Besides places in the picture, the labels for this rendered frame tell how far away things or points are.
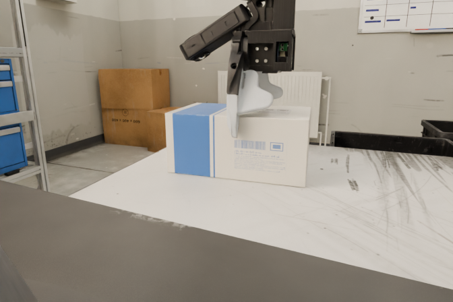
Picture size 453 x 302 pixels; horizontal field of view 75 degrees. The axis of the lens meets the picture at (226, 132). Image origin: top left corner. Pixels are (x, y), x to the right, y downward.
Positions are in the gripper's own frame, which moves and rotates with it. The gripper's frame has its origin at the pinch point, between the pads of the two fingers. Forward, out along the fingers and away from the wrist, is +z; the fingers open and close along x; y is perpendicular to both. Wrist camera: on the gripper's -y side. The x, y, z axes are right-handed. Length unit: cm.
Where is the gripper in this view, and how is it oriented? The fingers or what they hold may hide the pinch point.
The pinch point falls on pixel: (242, 127)
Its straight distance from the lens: 46.0
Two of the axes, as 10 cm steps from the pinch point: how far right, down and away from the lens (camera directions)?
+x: 2.9, -2.1, 9.3
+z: 0.0, 9.7, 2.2
